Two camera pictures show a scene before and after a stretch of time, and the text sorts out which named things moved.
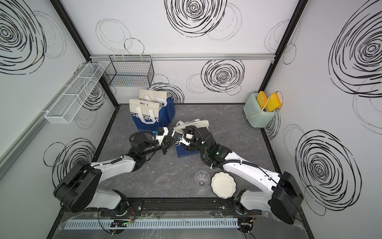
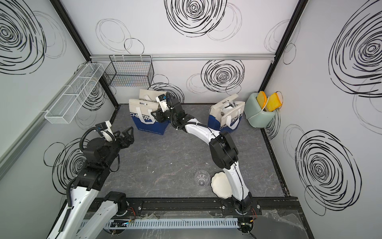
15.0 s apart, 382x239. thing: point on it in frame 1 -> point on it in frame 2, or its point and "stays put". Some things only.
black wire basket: [133, 70] stays put
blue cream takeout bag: [184, 151] -> [226, 114]
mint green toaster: [256, 117] stays put
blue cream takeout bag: [147, 116] stays put
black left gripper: [163, 146] -> [129, 140]
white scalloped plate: [223, 185] stays put
